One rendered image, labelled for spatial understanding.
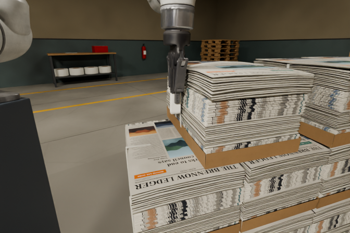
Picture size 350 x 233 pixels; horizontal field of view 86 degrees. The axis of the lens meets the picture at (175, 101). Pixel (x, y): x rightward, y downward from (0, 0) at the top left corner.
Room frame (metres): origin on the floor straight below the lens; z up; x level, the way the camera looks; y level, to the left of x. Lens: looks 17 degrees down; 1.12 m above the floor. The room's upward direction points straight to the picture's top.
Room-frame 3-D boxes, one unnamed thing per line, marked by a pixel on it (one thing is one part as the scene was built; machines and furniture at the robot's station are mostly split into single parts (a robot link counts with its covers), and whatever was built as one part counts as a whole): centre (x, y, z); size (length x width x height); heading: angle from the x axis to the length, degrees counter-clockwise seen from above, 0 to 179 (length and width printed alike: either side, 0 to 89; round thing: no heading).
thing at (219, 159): (0.50, -0.19, 0.86); 0.29 x 0.16 x 0.04; 106
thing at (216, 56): (7.35, -1.69, 0.65); 1.26 x 0.86 x 1.30; 129
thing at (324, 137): (0.71, -0.53, 0.86); 0.38 x 0.29 x 0.04; 18
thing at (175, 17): (0.55, -0.01, 1.19); 0.09 x 0.09 x 0.06
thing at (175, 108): (0.54, 0.00, 0.96); 0.03 x 0.01 x 0.07; 107
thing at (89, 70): (5.88, 2.78, 0.55); 1.80 x 0.70 x 1.10; 125
